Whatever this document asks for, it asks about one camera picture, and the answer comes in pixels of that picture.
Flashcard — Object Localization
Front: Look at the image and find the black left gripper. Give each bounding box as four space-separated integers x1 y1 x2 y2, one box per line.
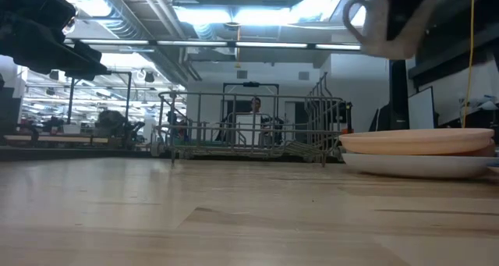
0 0 109 82

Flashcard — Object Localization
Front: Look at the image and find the grey plastic mug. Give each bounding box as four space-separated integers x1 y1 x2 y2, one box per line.
342 0 444 61

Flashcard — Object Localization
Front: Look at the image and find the pink plate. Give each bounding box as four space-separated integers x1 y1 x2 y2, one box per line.
338 127 496 157

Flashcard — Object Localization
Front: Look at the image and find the grey wire dish rack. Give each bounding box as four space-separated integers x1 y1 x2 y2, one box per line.
155 73 349 168

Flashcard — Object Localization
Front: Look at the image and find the far workbench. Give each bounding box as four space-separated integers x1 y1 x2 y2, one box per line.
2 133 111 145

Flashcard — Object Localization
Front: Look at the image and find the black pillar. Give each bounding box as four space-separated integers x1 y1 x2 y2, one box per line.
388 59 409 131

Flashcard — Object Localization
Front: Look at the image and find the white board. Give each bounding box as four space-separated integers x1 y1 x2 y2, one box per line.
407 86 437 131

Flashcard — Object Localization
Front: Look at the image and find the long ceiling light bar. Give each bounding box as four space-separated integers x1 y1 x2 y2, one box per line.
64 38 363 51

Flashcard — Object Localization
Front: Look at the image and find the opaque white plate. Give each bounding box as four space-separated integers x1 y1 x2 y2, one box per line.
342 152 499 180

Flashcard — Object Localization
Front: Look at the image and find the person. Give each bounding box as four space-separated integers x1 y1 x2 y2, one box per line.
249 96 264 115

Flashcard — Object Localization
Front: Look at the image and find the yellow cable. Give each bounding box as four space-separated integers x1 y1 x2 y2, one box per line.
461 0 477 129

